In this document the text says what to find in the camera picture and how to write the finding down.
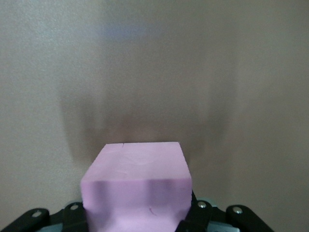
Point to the brown paper table cover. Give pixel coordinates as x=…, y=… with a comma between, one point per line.
x=72, y=72

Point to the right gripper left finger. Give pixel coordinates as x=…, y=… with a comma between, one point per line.
x=72, y=217

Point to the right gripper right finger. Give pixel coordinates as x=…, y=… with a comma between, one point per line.
x=198, y=217

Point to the pink foam block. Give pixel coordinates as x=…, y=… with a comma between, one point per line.
x=135, y=181

